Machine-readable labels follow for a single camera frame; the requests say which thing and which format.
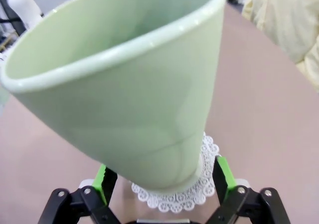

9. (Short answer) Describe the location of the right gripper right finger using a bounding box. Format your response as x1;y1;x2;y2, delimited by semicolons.
206;155;292;224

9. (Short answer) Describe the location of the white lace paper coaster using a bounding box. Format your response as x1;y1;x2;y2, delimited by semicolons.
131;131;220;214

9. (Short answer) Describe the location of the tall mint green cup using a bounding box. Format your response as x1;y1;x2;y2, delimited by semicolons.
0;0;226;191

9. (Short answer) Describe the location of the person in yellow shirt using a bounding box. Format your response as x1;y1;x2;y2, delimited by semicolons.
243;0;319;93

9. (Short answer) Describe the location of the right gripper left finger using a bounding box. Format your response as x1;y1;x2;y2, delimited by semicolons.
37;163;120;224

